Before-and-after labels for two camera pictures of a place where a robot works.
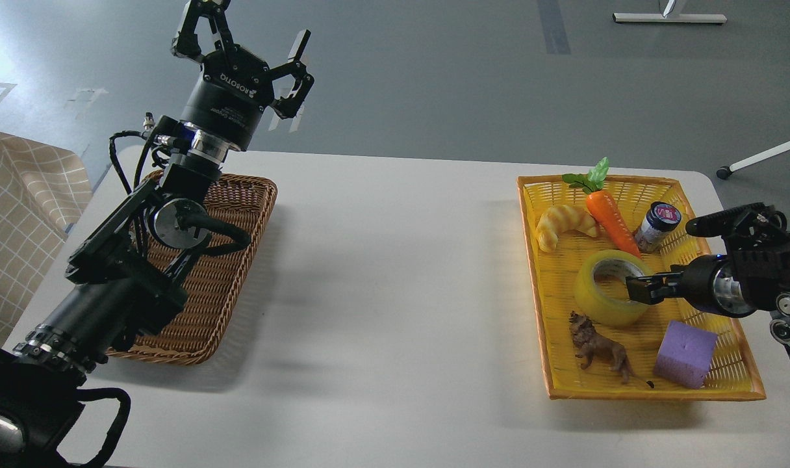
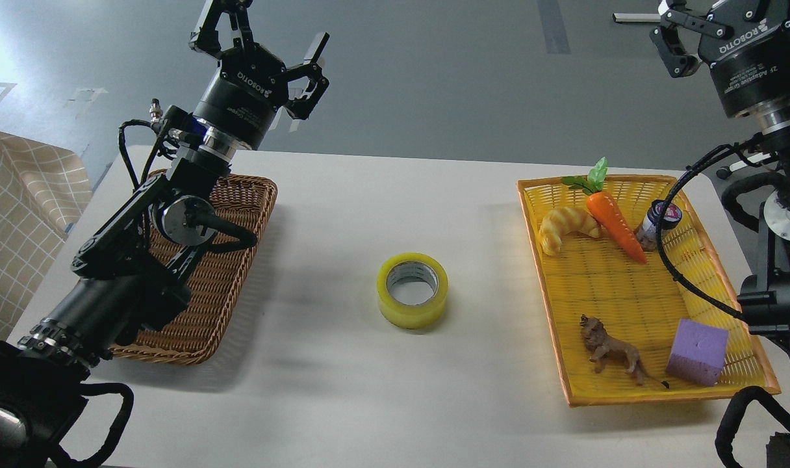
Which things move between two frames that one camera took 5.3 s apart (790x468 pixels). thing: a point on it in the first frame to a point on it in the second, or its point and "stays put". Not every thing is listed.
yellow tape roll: [612, 312] to [412, 290]
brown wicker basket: [212, 283] stays put
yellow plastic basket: [582, 242] stays put
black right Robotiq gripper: [713, 283] to [765, 62]
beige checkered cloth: [29, 195] stays put
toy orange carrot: [602, 205] stays put
